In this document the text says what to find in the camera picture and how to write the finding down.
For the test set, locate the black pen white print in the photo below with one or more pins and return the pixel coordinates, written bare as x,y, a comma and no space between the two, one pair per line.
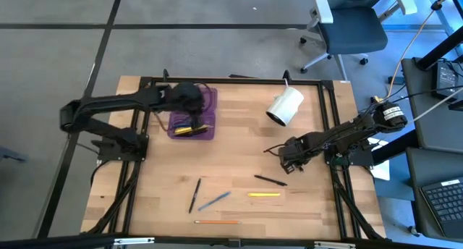
194,195

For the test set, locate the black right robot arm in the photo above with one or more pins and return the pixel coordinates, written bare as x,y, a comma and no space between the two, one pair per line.
347,133

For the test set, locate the grey chair base leg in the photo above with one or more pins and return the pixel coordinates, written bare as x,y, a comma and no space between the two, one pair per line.
11,155

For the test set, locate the white paper sheet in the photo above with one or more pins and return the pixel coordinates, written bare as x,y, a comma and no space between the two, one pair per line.
381,171

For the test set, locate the black power adapter box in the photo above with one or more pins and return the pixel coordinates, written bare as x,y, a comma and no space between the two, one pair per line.
445,79

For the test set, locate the slim yellow pen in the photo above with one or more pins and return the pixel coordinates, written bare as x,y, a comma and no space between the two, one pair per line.
184,130

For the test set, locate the yellow power plug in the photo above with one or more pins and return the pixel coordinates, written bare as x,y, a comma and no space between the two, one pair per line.
377,98

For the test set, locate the black floor power strip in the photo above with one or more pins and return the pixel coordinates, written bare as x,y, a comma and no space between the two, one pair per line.
396,80

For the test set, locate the purple plastic supply box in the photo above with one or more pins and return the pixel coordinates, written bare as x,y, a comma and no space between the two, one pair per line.
211,113

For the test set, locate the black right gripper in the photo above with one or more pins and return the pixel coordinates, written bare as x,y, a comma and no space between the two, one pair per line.
294,149

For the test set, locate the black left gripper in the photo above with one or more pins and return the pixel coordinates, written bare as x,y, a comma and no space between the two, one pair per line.
186,95

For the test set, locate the orange pencil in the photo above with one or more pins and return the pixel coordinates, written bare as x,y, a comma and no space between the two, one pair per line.
217,222

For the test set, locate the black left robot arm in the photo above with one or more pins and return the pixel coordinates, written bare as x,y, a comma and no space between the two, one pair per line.
108,100

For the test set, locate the dark grey side table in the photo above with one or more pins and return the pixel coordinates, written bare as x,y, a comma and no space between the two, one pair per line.
427,133
416,169

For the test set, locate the black keyboard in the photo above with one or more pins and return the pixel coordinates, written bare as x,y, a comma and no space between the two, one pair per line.
445,202

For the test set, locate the black diagonal stand beam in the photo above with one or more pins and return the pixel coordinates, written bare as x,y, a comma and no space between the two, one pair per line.
439,50
394,147

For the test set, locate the blue ballpoint pen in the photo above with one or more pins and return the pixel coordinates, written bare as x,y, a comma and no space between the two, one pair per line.
214,201

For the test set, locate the black crossbar silver brackets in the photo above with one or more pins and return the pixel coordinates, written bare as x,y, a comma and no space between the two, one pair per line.
54,241

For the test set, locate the black metal table frame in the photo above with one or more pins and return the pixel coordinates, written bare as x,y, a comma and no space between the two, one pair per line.
235,80

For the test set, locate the dark blue office chair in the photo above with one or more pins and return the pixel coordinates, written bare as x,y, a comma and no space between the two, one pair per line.
352,30

